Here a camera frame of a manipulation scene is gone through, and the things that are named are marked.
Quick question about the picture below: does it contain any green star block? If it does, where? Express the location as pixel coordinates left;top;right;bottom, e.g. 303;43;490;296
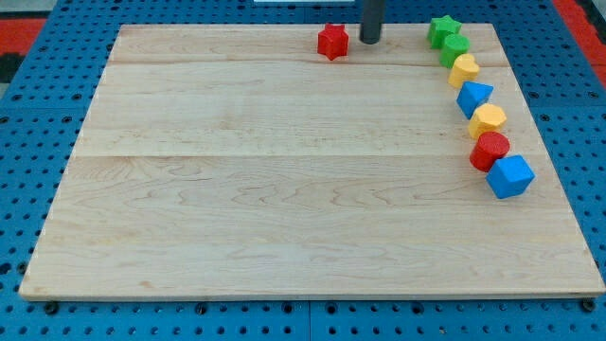
427;15;462;49

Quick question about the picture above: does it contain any blue cube block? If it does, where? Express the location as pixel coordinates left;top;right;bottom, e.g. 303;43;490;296
486;155;535;199

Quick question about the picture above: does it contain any yellow heart block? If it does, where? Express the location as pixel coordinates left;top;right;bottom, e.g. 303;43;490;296
448;53;480;88

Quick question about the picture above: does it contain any yellow hexagon block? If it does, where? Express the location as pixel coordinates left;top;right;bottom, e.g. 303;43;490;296
468;103;508;139

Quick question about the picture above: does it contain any red star block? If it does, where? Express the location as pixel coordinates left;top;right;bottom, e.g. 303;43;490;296
316;23;349;61

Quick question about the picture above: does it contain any green cylinder block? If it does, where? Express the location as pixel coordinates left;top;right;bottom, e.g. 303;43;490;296
439;34;471;68

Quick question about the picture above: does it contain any blue triangle block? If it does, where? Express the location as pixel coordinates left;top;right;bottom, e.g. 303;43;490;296
456;81;494;119

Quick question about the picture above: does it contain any light wooden board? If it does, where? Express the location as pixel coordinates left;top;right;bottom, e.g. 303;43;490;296
19;24;605;301

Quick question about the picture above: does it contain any red cylinder block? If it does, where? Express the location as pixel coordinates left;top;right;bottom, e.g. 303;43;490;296
470;132;510;172

